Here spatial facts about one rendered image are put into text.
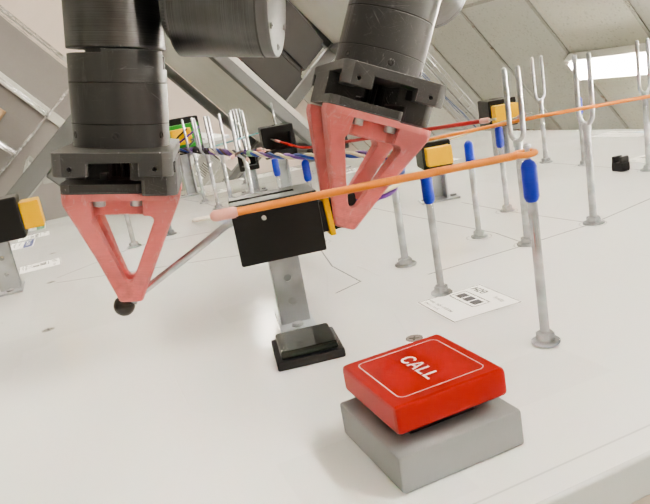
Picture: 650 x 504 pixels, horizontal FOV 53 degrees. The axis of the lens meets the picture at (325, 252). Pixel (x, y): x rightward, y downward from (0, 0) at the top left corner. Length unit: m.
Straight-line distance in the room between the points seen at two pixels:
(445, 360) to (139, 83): 0.23
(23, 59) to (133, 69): 7.56
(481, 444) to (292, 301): 0.22
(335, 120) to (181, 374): 0.18
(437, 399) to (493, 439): 0.03
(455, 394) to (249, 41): 0.22
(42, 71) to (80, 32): 7.53
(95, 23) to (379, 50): 0.16
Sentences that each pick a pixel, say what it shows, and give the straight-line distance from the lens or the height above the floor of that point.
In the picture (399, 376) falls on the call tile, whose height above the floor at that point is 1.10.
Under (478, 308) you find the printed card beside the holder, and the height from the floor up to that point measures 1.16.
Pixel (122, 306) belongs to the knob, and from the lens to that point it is 0.44.
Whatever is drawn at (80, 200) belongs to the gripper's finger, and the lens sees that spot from 0.40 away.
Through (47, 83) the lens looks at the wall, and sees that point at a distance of 7.93.
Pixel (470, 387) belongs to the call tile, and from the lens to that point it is 0.26.
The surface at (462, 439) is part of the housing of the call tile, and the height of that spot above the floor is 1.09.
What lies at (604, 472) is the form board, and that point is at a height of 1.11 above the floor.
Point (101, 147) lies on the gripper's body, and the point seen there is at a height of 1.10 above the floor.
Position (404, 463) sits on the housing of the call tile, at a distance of 0.25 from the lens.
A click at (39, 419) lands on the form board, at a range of 0.41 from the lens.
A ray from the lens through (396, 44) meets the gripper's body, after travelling 0.41.
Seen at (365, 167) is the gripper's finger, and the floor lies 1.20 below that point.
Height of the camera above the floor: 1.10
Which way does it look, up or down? 6 degrees up
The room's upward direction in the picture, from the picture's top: 36 degrees clockwise
